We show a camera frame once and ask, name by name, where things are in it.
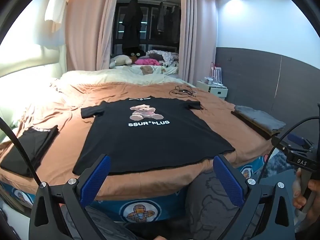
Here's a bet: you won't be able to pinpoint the floral patterned cloth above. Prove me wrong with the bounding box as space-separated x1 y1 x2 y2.
146 50 179 68

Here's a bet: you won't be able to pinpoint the dark glass window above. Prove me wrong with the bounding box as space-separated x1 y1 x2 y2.
112 0 182 55

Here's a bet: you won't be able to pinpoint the black bear print T-shirt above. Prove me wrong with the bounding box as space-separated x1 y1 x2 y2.
72 97 237 176

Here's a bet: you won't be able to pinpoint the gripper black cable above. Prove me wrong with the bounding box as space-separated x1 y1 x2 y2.
257 115 320 180
0 116 43 187

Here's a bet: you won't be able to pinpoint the cream duvet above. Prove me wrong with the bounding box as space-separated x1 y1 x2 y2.
59 65 190 85

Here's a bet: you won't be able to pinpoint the hanging dark coat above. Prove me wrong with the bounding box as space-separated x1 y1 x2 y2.
122 0 147 53

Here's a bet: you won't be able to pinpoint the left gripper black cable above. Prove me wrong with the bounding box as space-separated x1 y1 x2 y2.
0 116 43 187

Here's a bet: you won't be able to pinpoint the pink curtain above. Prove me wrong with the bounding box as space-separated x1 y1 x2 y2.
179 0 218 83
65 0 120 72

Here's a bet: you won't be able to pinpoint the white nightstand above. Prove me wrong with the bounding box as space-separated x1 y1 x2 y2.
196 80 228 99

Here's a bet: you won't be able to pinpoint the hanging dark garments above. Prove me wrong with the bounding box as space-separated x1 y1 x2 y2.
156 2 180 44

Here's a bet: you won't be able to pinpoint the person's right hand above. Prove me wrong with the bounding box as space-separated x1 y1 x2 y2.
292 169 320 220

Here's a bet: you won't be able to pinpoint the black plush toy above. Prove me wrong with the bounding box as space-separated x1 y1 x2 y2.
126 49 145 58

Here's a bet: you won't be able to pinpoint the pink cloth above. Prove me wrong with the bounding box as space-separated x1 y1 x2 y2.
135 58 160 67

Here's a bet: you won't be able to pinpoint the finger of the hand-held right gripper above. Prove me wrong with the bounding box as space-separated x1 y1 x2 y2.
271 135 293 156
287 133 313 153

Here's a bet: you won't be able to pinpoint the brown blanket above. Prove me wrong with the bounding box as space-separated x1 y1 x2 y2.
0 79 275 203

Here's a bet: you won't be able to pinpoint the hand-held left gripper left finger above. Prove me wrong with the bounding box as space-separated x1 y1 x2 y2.
29 154 118 240

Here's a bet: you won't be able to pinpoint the cream plush toy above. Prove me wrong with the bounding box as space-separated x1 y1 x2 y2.
109 54 132 68

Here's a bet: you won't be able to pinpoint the cream sofa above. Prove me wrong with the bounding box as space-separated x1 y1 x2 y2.
0 62 67 130

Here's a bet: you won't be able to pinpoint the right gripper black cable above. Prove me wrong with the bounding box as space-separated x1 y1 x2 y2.
257 115 320 180

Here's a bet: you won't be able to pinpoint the folded grey clothes pile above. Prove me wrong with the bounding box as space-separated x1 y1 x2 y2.
231 105 287 140

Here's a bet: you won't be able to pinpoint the folded black clothes pile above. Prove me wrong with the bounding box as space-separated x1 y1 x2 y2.
0 125 59 178

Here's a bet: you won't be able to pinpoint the tangled black cables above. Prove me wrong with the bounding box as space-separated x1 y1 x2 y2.
170 85 198 97

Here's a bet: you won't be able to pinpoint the hanging white garment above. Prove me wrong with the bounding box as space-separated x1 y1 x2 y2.
44 0 73 33

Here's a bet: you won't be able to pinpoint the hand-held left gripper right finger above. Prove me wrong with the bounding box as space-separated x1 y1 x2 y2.
212 154 298 240

